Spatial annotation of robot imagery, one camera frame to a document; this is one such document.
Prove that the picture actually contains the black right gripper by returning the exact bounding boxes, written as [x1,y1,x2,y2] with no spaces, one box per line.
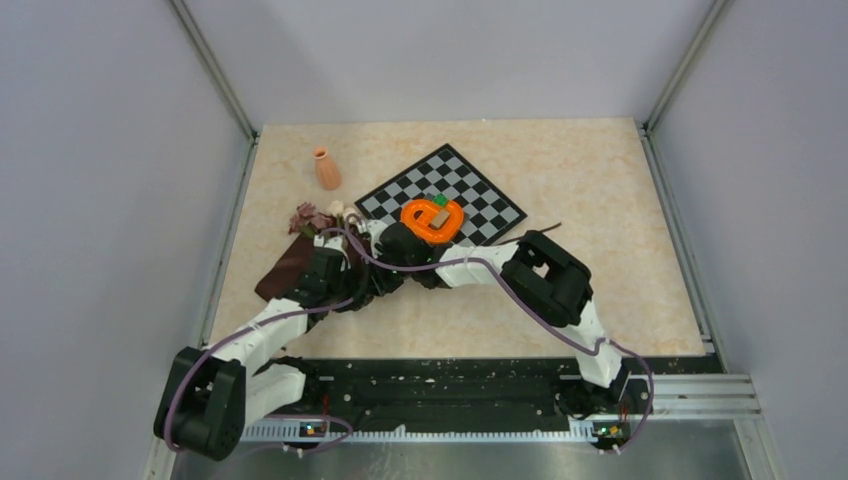
[362,246,415,299]

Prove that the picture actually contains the maroon wrapping paper sheet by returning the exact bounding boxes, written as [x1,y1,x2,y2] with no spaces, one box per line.
[255,235,373,311]

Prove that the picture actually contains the brown ribbon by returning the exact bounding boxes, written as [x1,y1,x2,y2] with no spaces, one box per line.
[495,222,562,246]

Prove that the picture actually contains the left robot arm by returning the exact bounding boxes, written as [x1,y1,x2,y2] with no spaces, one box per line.
[153,244,367,461]

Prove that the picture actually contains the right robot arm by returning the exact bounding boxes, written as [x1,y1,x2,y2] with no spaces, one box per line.
[360,220,630,412]

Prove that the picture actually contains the peach ribbed vase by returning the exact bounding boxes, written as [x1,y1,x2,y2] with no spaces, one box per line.
[313,147,342,190]

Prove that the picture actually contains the tan wooden block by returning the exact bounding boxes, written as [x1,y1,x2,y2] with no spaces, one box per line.
[429,210,451,230]

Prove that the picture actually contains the black white chessboard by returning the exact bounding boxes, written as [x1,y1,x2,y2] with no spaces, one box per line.
[355,144,527,246]

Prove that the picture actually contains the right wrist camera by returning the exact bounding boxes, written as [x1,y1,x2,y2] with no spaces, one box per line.
[357,220,388,258]

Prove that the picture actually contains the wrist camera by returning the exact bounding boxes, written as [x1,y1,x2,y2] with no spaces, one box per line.
[357,220,388,258]
[313,233,347,255]

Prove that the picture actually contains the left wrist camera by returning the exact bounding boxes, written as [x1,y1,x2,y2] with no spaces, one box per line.
[313,233,347,255]

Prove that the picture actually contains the orange toy ring piece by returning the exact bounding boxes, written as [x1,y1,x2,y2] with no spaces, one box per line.
[400,197,466,248]

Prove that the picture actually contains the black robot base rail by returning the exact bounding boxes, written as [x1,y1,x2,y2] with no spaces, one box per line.
[195,356,725,435]

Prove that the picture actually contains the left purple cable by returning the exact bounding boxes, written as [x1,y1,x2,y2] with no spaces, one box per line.
[162,227,372,455]

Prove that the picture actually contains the aluminium frame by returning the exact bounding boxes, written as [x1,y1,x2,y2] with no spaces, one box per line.
[167,1,786,479]

